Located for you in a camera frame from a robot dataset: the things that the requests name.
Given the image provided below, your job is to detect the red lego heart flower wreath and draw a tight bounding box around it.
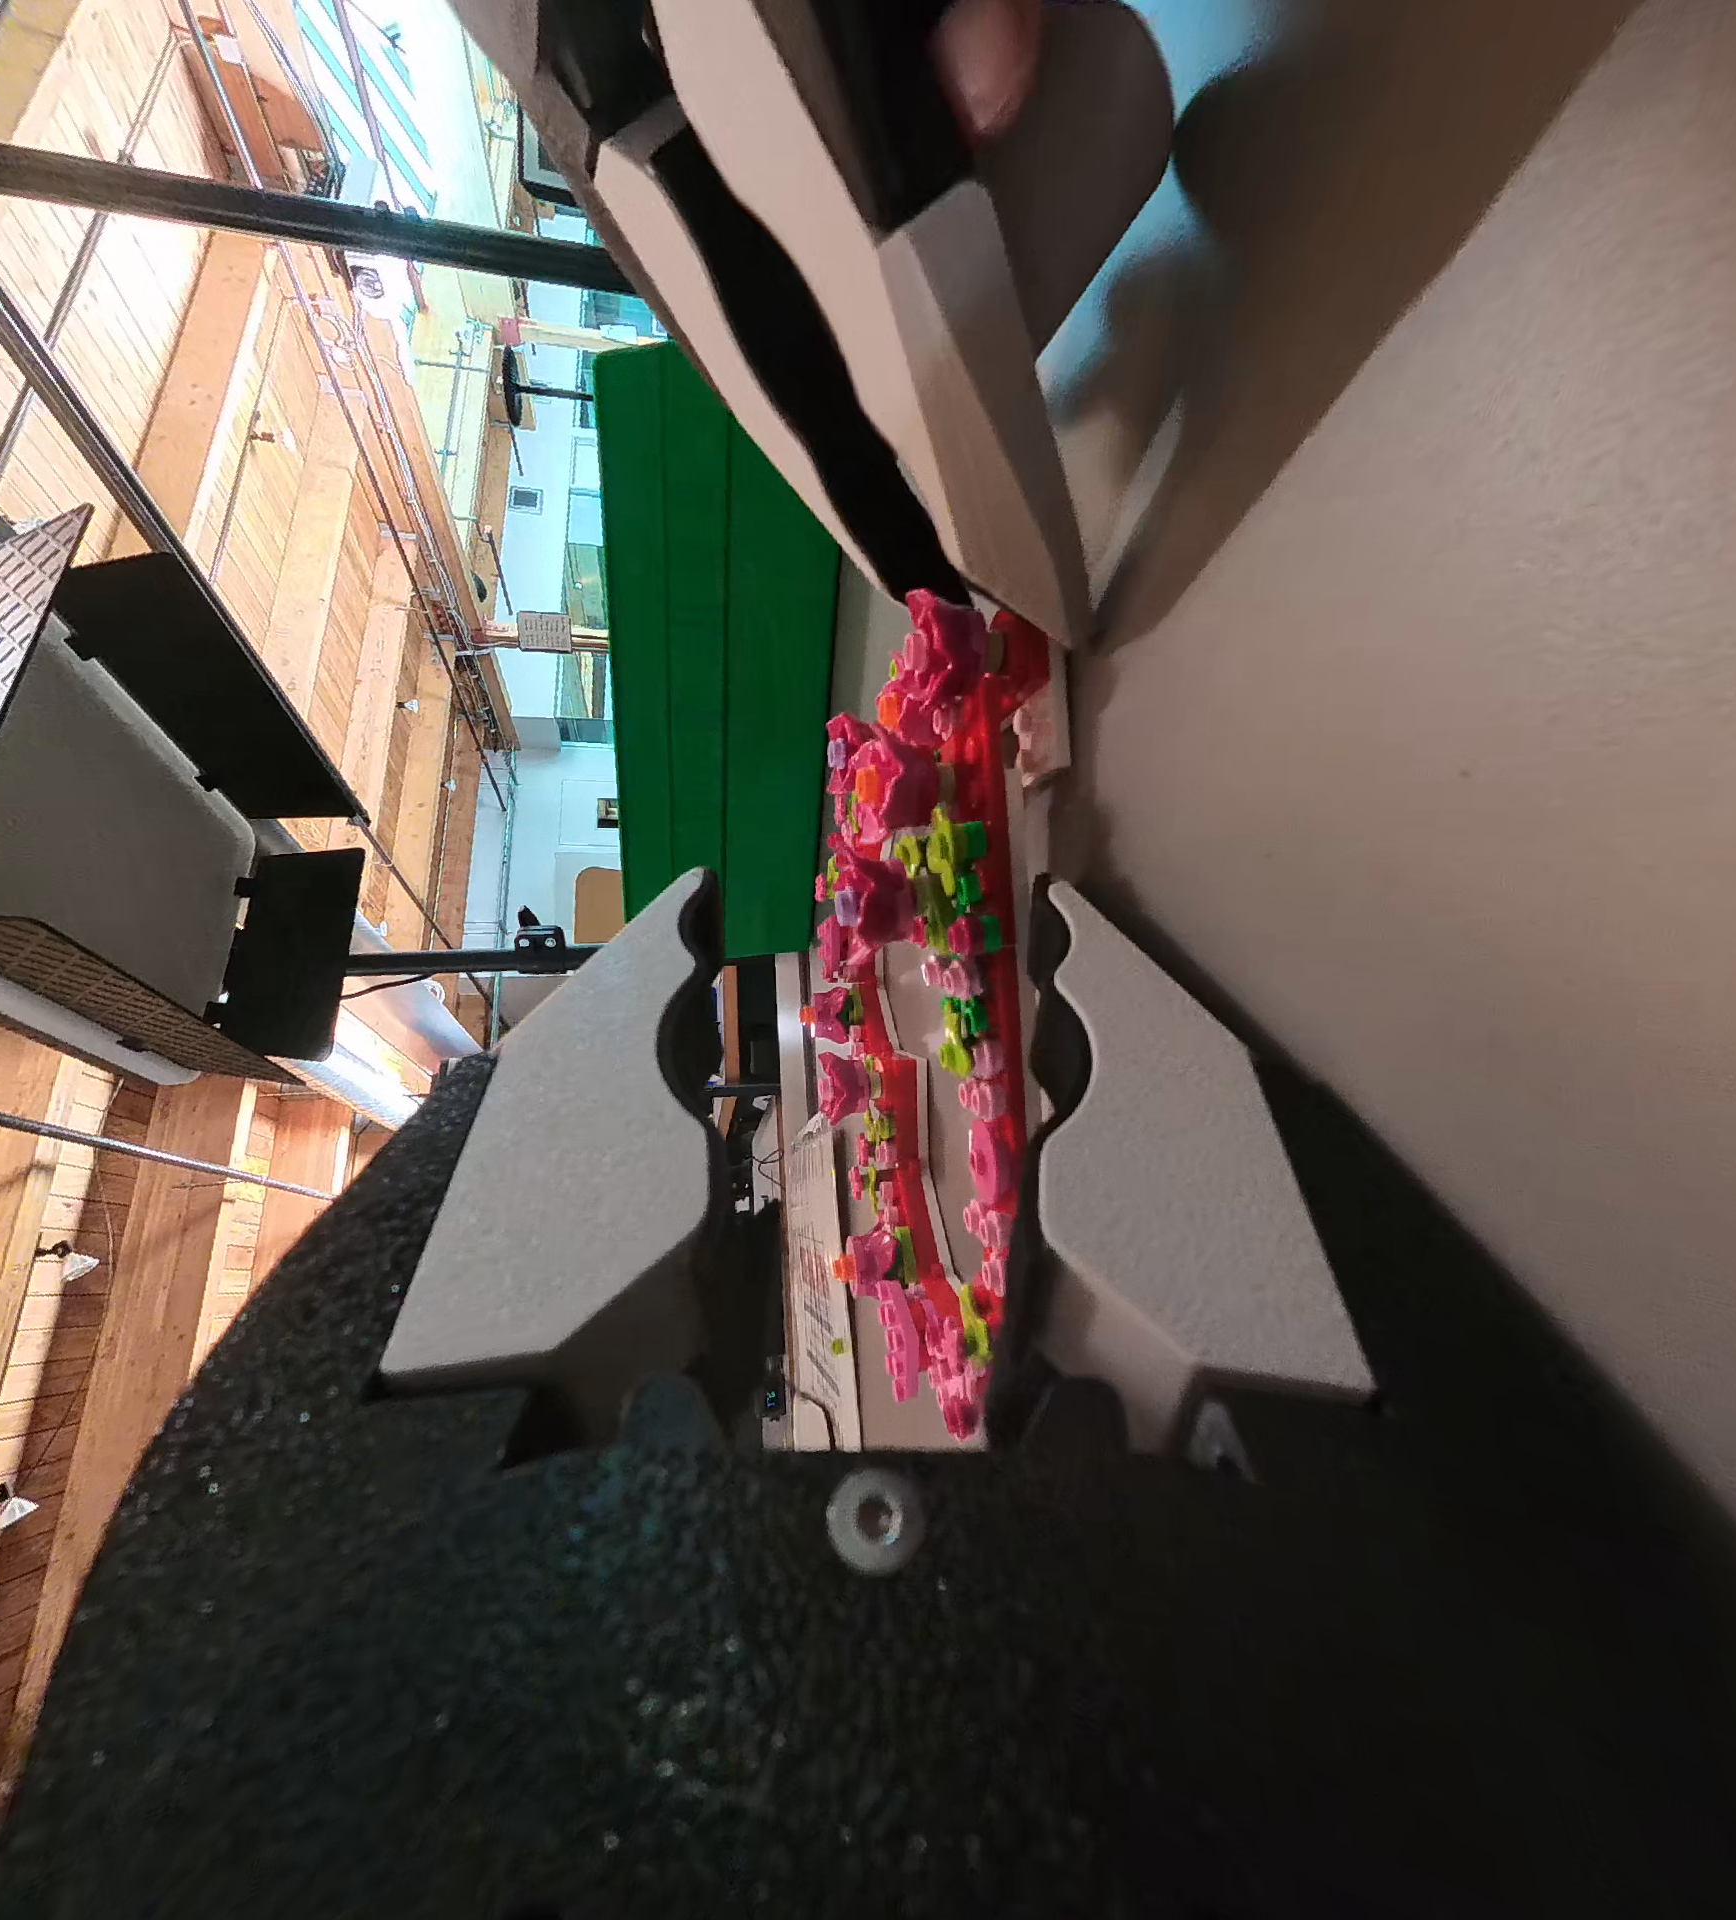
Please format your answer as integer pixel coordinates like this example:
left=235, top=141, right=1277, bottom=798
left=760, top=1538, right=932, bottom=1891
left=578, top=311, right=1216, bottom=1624
left=812, top=588, right=1079, bottom=1445

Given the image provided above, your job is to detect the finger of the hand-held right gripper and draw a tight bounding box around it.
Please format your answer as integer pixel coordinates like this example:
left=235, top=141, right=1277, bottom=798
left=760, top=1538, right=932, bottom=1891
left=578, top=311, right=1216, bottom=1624
left=647, top=0, right=1099, bottom=650
left=590, top=124, right=970, bottom=597

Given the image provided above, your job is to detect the thick black pole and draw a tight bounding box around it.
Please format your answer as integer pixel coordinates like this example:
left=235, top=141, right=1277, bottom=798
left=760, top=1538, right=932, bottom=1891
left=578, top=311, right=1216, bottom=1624
left=0, top=133, right=641, bottom=297

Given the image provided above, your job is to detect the person's right hand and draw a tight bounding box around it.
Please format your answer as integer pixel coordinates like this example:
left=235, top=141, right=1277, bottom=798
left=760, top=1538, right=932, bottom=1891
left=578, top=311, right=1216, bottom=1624
left=932, top=0, right=1046, bottom=141

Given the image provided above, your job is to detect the thin metal rod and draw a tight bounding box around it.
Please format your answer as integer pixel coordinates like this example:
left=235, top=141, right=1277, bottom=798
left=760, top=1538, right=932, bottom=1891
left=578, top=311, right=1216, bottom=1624
left=0, top=1085, right=340, bottom=1201

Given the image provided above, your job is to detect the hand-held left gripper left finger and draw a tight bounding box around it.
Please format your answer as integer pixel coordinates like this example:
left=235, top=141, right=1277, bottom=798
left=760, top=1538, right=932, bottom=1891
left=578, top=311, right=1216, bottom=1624
left=377, top=866, right=737, bottom=1391

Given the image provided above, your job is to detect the black light stand pole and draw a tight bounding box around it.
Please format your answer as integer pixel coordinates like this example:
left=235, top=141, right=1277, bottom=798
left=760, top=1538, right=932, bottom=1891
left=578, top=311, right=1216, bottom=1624
left=342, top=924, right=617, bottom=979

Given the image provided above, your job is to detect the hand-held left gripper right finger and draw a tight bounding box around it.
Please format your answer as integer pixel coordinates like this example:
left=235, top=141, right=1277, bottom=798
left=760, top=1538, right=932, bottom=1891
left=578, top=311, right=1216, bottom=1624
left=1026, top=877, right=1380, bottom=1451

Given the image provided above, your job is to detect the grey studio light panel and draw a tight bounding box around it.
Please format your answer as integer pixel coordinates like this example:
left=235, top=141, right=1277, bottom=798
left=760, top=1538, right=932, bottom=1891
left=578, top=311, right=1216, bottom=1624
left=0, top=506, right=371, bottom=1089

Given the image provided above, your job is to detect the green box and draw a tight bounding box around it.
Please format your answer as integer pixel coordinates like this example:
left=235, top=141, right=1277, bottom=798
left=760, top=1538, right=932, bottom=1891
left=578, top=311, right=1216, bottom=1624
left=590, top=342, right=849, bottom=962

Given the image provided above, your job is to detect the instruction booklet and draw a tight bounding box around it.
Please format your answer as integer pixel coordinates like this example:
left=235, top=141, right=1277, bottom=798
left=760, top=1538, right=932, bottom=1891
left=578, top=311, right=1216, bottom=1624
left=779, top=959, right=866, bottom=1453

